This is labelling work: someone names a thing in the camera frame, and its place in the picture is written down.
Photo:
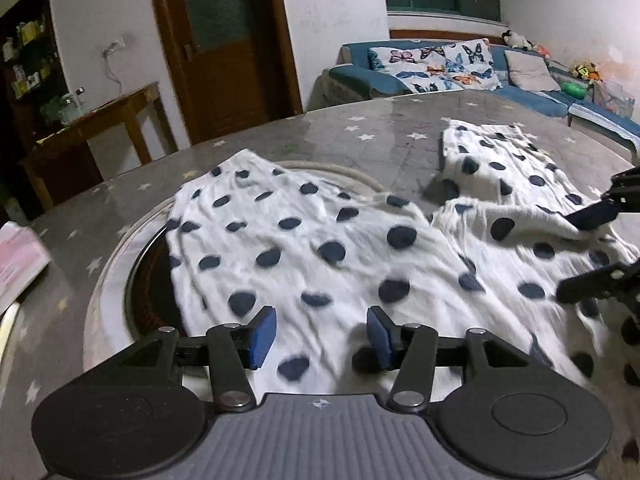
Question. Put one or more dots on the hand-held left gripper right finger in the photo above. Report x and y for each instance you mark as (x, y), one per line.
(378, 338)

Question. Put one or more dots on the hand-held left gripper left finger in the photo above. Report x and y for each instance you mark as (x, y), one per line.
(262, 336)

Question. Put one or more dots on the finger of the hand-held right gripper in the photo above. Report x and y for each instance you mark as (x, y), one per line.
(590, 282)
(592, 214)

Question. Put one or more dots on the white polka dot garment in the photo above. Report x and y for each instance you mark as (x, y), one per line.
(505, 150)
(310, 220)

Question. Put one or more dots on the clear plastic bag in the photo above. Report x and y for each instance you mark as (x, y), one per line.
(612, 96)

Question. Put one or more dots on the green plastic object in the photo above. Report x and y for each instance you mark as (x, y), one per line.
(572, 89)

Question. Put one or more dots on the blue sofa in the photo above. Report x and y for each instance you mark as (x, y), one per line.
(530, 97)

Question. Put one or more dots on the round table inset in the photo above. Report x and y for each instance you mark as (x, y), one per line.
(142, 270)

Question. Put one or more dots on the yellow toy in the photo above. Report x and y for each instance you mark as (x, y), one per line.
(585, 71)

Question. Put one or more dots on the grey pillow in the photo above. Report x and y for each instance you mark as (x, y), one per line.
(530, 72)

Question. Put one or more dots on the black white plush toy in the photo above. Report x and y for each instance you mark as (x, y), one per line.
(517, 40)

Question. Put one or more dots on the butterfly print blanket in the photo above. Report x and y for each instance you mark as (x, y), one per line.
(435, 67)

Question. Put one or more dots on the pink white booklet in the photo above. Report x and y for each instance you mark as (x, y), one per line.
(17, 265)

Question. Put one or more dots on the wooden side table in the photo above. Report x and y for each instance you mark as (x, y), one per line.
(120, 106)

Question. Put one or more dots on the brown wooden door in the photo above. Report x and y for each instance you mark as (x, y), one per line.
(225, 45)

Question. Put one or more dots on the dark shelf cabinet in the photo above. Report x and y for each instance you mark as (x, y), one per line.
(25, 60)

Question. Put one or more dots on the white wall socket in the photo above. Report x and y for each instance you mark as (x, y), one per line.
(116, 46)

